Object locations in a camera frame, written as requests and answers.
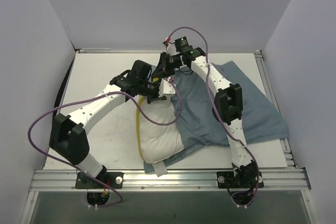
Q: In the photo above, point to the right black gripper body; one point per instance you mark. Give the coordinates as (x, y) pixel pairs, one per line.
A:
(163, 67)

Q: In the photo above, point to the white pillow yellow edge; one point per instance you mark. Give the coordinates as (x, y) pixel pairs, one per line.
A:
(156, 132)

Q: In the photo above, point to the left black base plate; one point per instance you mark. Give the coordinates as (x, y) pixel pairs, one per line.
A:
(104, 179)

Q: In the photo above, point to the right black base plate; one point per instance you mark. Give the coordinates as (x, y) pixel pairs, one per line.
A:
(244, 178)

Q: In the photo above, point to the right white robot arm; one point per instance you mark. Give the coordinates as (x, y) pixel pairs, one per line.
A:
(226, 99)

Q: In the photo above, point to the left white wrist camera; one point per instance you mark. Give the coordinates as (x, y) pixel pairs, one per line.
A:
(166, 89)

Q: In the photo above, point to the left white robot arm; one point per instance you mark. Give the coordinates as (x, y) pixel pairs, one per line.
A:
(69, 132)

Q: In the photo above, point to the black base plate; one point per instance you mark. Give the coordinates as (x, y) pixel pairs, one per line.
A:
(104, 179)
(244, 178)

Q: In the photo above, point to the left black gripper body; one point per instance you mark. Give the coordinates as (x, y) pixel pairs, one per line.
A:
(153, 94)

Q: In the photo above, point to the back aluminium rail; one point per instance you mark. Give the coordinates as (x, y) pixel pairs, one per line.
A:
(94, 51)

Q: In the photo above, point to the blue-grey pillowcase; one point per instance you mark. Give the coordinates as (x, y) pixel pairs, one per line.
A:
(200, 127)

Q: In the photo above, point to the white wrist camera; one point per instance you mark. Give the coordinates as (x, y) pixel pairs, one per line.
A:
(166, 89)
(171, 49)

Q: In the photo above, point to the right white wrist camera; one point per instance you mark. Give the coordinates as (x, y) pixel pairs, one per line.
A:
(171, 49)

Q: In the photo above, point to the front aluminium rail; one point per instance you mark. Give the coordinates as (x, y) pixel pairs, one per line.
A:
(175, 180)

